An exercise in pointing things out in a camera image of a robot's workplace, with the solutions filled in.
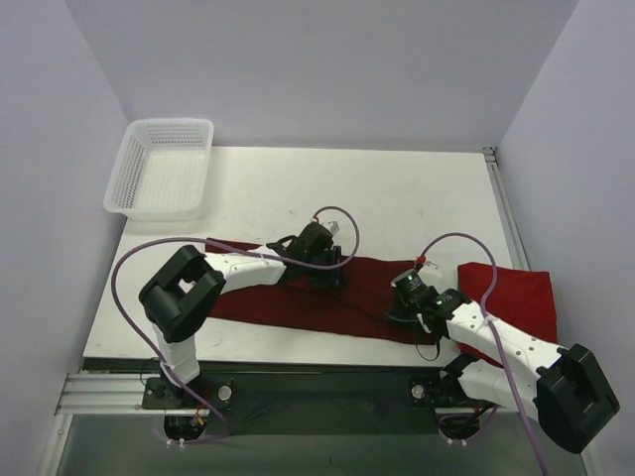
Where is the dark red t shirt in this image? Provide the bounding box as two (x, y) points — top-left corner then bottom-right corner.
(209, 257), (435, 345)

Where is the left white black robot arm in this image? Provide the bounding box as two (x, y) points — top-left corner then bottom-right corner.
(139, 220), (343, 409)

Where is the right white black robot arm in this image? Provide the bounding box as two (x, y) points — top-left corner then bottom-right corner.
(391, 269), (620, 454)

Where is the folded bright red t shirt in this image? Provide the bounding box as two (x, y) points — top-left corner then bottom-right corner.
(457, 263), (559, 343)

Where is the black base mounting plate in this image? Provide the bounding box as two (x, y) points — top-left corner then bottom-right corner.
(141, 364), (492, 440)

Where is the white plastic mesh basket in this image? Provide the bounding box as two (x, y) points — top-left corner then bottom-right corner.
(103, 118), (214, 221)

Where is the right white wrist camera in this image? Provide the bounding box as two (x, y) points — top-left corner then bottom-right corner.
(415, 255), (444, 280)

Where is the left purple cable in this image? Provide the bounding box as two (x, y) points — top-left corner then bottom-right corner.
(110, 205), (360, 440)

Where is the aluminium right side rail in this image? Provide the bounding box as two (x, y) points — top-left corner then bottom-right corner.
(481, 147), (531, 271)

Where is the aluminium rail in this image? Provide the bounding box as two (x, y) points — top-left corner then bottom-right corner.
(56, 373), (145, 416)
(481, 147), (531, 271)

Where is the aluminium front rail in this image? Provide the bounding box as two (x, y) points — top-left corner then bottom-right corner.
(56, 373), (145, 416)

